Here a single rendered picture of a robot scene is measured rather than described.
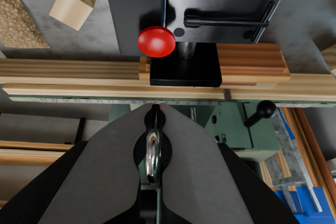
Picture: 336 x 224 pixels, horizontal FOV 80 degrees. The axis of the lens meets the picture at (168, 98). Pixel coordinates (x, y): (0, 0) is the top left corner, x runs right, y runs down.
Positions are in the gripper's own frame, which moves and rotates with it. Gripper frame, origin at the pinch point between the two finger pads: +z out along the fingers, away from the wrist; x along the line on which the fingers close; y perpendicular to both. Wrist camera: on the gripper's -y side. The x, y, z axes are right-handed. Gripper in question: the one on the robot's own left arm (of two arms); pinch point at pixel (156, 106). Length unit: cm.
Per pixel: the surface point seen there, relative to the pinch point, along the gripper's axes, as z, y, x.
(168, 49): 5.3, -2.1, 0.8
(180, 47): 13.9, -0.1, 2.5
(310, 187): 48, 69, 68
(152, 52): 5.4, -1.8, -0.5
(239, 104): 12.9, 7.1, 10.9
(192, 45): 13.6, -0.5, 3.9
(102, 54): 23.1, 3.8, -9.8
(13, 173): 147, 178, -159
